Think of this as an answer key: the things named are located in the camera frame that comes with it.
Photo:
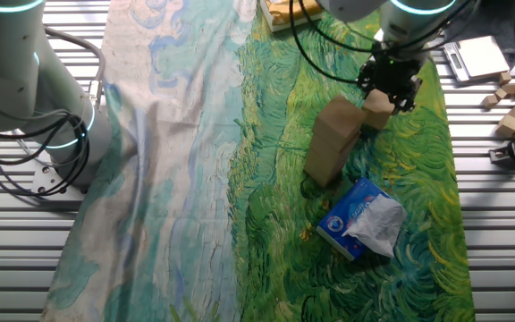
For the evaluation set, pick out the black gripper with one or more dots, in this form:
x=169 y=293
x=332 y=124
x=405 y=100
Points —
x=391 y=73

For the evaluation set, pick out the wooden cube block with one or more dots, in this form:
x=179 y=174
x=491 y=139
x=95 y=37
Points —
x=377 y=112
x=323 y=163
x=339 y=118
x=329 y=145
x=318 y=178

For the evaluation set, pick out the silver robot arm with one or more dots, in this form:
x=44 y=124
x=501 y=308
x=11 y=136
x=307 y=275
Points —
x=16 y=67

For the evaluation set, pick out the silver digital scale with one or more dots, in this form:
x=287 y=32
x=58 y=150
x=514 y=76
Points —
x=481 y=56

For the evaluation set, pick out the blue tissue pack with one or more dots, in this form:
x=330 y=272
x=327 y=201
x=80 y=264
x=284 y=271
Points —
x=347 y=210

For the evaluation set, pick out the dark grey cloth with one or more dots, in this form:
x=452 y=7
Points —
x=499 y=22

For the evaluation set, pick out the gold tissue pack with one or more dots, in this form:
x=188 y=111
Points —
x=280 y=11

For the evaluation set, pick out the green blue painting print cloth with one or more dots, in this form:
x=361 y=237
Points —
x=172 y=156

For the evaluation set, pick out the metal base plate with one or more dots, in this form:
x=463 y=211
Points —
x=45 y=181

